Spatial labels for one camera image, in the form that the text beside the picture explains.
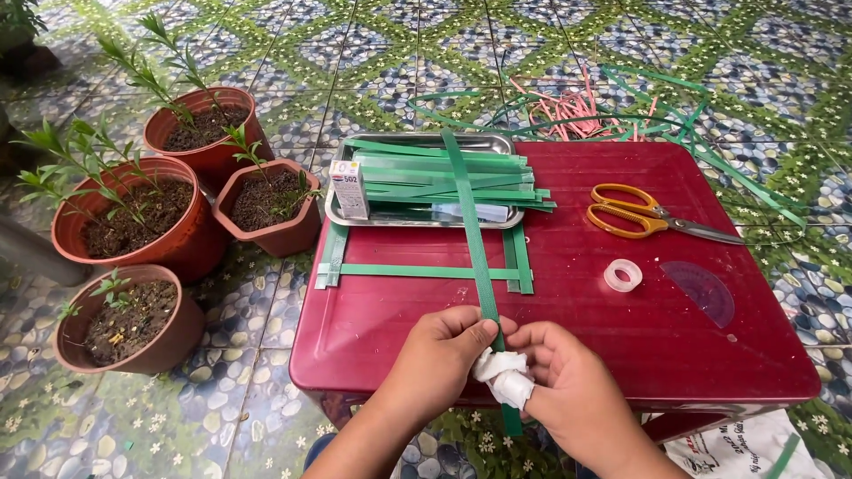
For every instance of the person's right hand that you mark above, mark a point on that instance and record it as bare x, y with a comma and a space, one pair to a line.
579, 392

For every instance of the clear plastic packet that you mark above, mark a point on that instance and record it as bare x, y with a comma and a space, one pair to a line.
476, 212

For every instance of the pile of pink strips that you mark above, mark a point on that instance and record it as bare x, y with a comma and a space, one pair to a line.
572, 113

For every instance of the grey pipe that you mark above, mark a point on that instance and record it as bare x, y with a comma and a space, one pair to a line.
33, 253

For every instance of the large round brown potted plant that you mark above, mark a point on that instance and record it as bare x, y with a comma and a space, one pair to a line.
180, 246

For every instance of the square brown potted plant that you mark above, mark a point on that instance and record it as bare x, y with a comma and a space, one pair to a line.
279, 236

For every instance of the purple transparent protractor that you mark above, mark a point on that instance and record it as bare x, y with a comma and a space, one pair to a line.
705, 289

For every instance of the small sprout brown potted plant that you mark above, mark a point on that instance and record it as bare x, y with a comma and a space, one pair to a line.
166, 352

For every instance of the white printed plastic bag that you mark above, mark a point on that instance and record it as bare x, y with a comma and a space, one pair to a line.
739, 449

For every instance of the white tissue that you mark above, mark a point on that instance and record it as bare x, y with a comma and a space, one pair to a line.
507, 379

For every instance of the person's left hand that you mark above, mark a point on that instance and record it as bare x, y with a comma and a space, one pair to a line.
426, 359

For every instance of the red plastic table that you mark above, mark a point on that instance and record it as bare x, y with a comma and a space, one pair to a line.
586, 319

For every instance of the person's blue trousers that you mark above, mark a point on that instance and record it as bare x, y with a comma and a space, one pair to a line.
318, 451

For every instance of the metal tray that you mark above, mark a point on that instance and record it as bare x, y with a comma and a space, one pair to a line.
346, 216

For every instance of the dark potted shrub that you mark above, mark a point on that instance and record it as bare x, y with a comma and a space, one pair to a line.
20, 33

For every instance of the clear tape roll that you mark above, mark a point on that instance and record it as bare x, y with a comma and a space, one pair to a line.
614, 279

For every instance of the tall potted plant brown pot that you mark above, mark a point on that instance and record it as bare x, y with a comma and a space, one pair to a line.
219, 143

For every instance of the white glue box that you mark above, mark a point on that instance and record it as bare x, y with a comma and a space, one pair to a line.
349, 189

